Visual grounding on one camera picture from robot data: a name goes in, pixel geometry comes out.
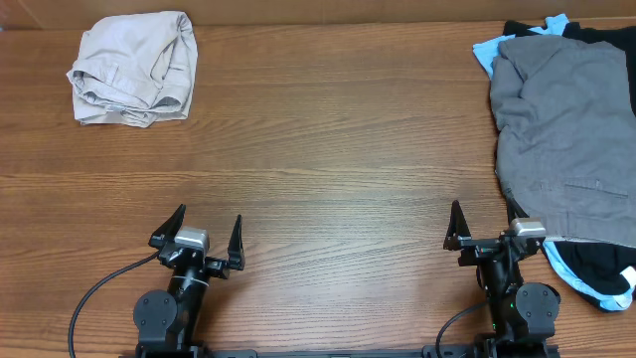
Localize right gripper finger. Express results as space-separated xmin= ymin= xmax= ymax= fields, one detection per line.
xmin=446 ymin=200 xmax=471 ymax=238
xmin=506 ymin=196 xmax=529 ymax=220

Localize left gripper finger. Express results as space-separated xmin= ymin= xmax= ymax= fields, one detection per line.
xmin=228 ymin=215 xmax=244 ymax=270
xmin=151 ymin=204 xmax=186 ymax=240

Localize grey shorts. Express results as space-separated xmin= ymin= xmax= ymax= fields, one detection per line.
xmin=490 ymin=35 xmax=635 ymax=247

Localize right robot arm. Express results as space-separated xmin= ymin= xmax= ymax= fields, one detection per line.
xmin=435 ymin=201 xmax=560 ymax=358

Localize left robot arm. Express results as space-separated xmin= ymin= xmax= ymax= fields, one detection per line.
xmin=133 ymin=204 xmax=245 ymax=357

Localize black and blue garment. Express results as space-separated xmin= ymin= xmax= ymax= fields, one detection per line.
xmin=473 ymin=15 xmax=635 ymax=312

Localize beige folded shorts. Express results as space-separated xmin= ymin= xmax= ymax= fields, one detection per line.
xmin=67 ymin=11 xmax=198 ymax=128

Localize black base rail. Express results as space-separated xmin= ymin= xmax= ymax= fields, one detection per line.
xmin=118 ymin=342 xmax=562 ymax=358

